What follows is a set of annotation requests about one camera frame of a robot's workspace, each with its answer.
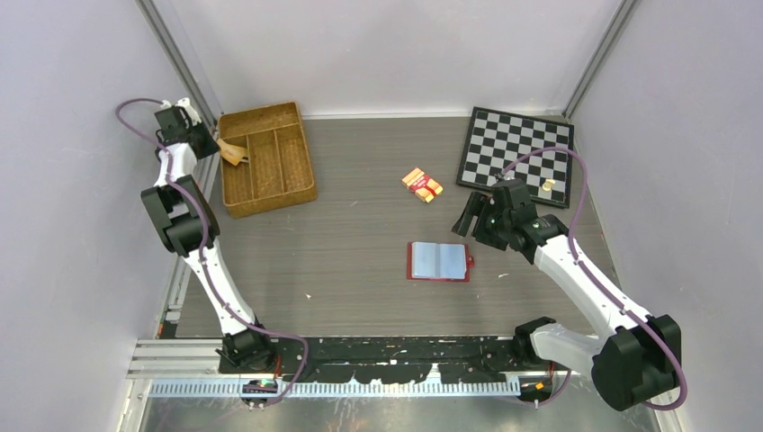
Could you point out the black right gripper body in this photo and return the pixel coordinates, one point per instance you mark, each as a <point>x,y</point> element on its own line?
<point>491,225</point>

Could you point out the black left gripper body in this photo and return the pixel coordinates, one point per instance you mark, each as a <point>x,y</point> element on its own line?
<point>202,139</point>

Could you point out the red leather card holder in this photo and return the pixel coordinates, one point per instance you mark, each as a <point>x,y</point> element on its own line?
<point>441,262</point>

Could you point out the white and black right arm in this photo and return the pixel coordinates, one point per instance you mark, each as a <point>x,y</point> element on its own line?
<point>634,355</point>

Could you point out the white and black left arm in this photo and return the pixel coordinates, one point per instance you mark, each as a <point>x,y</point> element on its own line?
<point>188,228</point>

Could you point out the red and gold card box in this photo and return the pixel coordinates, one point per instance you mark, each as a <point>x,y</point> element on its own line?
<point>422,185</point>

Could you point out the small wooden chess piece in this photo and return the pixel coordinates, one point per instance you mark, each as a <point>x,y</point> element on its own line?
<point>548,185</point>

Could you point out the black and white chessboard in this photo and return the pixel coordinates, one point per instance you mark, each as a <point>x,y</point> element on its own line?
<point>495,139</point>

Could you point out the woven wicker divided tray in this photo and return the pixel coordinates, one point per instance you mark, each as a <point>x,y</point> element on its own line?
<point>278,172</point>

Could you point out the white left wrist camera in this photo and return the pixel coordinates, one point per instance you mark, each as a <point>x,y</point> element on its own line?
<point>188,111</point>

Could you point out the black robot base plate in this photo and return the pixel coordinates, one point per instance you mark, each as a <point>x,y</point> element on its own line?
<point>396,360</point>

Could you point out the aluminium frame rail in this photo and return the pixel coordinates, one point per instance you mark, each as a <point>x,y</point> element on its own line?
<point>204,175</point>

